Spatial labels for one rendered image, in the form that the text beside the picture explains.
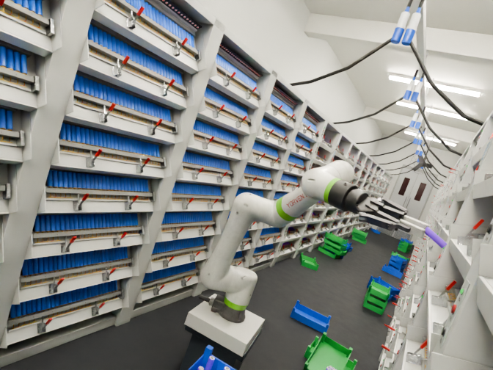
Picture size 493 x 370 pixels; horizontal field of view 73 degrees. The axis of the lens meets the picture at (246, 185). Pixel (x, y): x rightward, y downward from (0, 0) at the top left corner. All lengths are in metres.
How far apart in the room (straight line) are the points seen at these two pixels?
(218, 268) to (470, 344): 1.16
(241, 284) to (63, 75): 1.16
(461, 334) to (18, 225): 1.35
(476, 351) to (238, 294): 1.23
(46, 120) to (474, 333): 1.31
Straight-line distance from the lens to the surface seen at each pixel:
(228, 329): 1.72
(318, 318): 3.10
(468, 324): 0.67
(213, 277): 1.65
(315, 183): 1.14
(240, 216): 1.49
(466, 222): 1.35
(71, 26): 1.37
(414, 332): 1.41
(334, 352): 2.52
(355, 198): 1.08
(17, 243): 1.50
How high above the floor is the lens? 1.19
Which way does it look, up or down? 7 degrees down
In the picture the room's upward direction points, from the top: 19 degrees clockwise
